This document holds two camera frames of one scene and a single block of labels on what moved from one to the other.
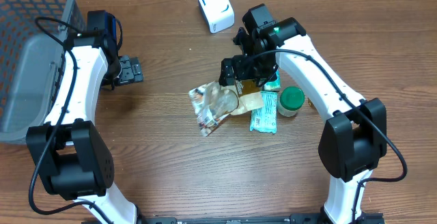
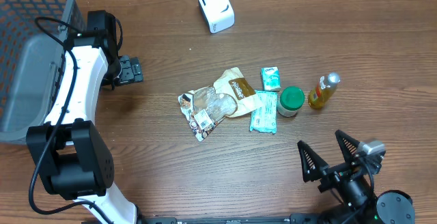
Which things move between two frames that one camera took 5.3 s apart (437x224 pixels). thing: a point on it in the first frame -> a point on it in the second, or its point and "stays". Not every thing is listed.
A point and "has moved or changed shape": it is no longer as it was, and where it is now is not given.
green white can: (291, 100) stays
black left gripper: (130, 70) stays
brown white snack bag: (213, 102) has moved or changed shape
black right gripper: (242, 66) -> (331, 173)
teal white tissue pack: (275, 85) stays
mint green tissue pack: (265, 119) stays
